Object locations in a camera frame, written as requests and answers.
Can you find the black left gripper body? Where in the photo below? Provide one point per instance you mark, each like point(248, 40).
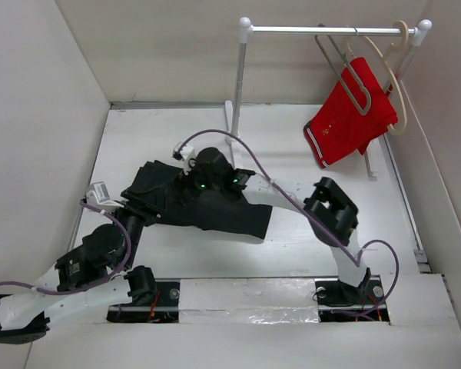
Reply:
point(134, 221)

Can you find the black trousers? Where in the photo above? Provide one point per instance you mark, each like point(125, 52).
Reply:
point(153, 193)

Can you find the grey trouser hanger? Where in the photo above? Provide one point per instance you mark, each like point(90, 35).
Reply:
point(362, 108)

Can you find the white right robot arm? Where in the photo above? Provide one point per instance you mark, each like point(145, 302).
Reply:
point(331, 213)

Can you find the beige wooden hanger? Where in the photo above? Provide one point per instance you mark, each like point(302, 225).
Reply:
point(383, 59)

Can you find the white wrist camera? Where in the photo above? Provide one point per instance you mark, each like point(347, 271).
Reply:
point(186, 154)
point(97, 199)

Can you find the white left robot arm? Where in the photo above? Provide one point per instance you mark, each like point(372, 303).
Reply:
point(98, 273)

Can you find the white metal clothes rack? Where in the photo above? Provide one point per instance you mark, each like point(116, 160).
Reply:
point(398, 61)

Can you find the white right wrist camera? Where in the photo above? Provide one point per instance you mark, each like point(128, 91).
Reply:
point(186, 154)

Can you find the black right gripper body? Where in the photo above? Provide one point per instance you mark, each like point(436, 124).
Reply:
point(199, 178)

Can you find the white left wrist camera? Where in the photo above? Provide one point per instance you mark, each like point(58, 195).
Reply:
point(97, 199)

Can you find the red shorts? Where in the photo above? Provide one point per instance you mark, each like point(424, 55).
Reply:
point(338, 129)

